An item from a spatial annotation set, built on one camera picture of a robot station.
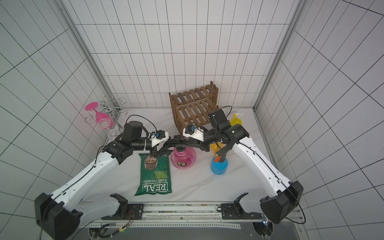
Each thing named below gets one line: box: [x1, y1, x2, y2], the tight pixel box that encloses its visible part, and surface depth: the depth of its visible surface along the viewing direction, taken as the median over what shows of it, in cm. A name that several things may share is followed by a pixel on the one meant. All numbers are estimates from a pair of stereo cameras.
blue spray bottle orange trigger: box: [210, 155, 229, 176], surface depth 85 cm
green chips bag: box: [134, 153, 172, 196], surface depth 82 cm
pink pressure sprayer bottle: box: [170, 146, 197, 170], surface depth 77 cm
